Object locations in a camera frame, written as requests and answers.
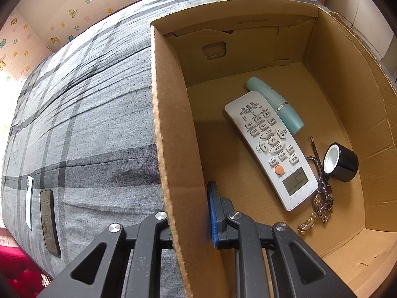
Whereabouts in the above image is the beige wardrobe cabinet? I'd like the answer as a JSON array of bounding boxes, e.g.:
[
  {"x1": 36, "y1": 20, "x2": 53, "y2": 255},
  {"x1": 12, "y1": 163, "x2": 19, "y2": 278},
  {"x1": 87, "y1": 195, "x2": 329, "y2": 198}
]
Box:
[{"x1": 326, "y1": 0, "x2": 396, "y2": 81}]

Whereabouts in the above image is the light teal tube bottle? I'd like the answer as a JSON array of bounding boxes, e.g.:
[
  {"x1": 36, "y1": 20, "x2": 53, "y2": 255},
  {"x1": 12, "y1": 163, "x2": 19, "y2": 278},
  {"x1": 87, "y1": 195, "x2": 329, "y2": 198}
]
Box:
[{"x1": 246, "y1": 77, "x2": 304, "y2": 135}]

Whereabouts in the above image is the white air conditioner remote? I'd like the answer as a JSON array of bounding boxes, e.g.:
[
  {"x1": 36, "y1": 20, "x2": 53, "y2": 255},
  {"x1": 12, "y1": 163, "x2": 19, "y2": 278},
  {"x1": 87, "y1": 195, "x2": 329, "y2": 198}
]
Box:
[{"x1": 225, "y1": 91, "x2": 318, "y2": 211}]

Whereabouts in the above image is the brown cardboard box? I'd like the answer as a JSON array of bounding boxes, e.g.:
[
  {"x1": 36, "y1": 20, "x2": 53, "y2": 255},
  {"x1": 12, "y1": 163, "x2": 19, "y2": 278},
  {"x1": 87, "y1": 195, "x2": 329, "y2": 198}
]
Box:
[{"x1": 151, "y1": 0, "x2": 396, "y2": 297}]

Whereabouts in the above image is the teal white smartphone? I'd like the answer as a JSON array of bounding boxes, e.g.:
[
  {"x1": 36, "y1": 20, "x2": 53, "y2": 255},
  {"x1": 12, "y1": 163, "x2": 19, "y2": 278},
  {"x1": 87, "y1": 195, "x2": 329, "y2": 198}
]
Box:
[{"x1": 25, "y1": 176, "x2": 34, "y2": 230}]

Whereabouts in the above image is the dark round glossy jar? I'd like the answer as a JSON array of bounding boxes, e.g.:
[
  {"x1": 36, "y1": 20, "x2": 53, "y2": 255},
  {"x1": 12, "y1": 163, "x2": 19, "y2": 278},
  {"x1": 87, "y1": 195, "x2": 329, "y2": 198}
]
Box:
[{"x1": 323, "y1": 143, "x2": 359, "y2": 182}]

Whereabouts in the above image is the black smartphone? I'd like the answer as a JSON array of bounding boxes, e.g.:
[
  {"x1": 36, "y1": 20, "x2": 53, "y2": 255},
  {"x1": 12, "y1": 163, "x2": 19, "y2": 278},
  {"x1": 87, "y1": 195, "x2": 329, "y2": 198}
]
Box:
[{"x1": 40, "y1": 190, "x2": 61, "y2": 258}]

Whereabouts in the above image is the keychain with blue fob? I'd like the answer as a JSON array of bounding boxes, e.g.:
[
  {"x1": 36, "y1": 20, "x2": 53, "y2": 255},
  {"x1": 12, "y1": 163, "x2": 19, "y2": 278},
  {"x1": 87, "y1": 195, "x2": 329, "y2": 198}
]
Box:
[{"x1": 298, "y1": 137, "x2": 334, "y2": 234}]

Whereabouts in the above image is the grey plaid bed blanket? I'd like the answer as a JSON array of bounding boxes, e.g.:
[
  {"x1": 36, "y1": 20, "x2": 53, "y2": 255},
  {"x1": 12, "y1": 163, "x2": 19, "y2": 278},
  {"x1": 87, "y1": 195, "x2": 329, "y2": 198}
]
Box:
[{"x1": 1, "y1": 0, "x2": 303, "y2": 297}]

